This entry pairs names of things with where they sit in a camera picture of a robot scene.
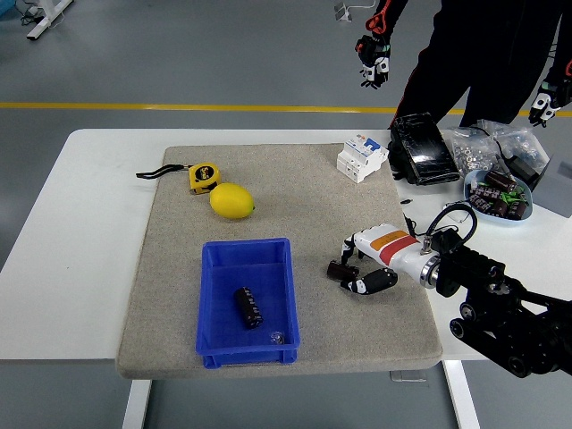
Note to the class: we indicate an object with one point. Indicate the white floor stand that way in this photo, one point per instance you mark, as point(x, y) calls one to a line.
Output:
point(343, 12)

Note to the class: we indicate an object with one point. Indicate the clear bag of metal nuts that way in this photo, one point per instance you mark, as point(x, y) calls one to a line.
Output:
point(469, 152)

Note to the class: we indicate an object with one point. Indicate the clear bag of blue parts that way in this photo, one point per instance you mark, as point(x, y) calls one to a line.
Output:
point(523, 140)

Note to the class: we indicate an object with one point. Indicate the black wrapped device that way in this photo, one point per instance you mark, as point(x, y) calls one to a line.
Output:
point(424, 147)

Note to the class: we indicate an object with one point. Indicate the yellow lemon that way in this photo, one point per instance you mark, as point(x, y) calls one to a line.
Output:
point(231, 201)

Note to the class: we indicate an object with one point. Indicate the blue plastic box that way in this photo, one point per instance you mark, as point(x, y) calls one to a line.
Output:
point(272, 277)

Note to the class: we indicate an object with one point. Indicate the white desk frame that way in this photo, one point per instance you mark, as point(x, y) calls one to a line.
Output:
point(44, 20)

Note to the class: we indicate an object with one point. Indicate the black charger block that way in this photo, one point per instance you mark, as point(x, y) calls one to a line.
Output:
point(523, 167)

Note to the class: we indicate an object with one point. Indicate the person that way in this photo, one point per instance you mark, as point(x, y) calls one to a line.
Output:
point(482, 53)

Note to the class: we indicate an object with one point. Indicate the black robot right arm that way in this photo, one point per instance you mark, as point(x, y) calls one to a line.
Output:
point(514, 313)

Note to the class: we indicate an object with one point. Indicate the yellow tape measure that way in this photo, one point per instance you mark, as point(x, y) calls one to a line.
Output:
point(203, 176)

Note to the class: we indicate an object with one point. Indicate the white table leg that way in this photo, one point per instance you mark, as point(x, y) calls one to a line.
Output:
point(462, 397)
point(136, 404)

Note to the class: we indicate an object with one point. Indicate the grey-brown mat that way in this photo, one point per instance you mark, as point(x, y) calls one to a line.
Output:
point(313, 201)

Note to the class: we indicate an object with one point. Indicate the dark printed battery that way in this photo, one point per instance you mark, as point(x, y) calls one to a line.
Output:
point(481, 194)

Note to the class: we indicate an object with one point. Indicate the person's left hand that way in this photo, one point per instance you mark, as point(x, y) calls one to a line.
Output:
point(547, 105)

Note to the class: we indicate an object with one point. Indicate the light blue bowl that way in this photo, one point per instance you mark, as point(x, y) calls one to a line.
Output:
point(496, 220)

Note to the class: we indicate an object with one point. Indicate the clear bracket under table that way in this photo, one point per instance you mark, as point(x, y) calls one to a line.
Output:
point(407, 376)

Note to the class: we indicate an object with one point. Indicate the large dark brown battery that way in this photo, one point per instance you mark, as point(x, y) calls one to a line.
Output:
point(500, 180)

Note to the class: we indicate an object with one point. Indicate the green plastic piece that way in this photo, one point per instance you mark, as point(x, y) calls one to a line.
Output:
point(514, 195)

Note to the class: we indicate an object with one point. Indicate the person's right hand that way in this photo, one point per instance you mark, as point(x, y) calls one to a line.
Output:
point(373, 58)

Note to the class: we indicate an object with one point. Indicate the light blue object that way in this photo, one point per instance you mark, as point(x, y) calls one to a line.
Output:
point(6, 6)

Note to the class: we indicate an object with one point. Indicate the small clear metal part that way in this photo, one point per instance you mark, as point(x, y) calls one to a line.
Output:
point(276, 338)

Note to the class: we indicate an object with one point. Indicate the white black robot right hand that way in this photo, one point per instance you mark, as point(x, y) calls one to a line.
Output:
point(393, 248)

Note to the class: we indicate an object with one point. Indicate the white blue circuit breaker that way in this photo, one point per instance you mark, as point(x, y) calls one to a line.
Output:
point(359, 158)

